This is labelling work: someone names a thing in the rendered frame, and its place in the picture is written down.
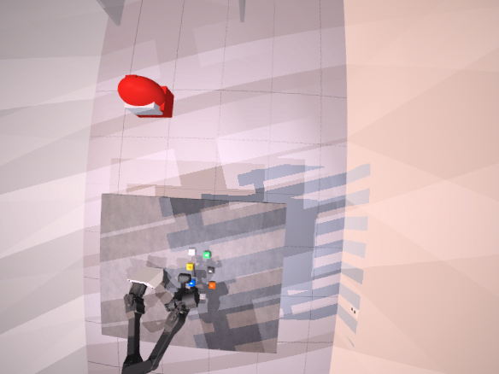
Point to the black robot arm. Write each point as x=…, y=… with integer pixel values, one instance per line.
x=134, y=363

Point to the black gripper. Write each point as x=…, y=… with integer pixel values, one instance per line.
x=183, y=278

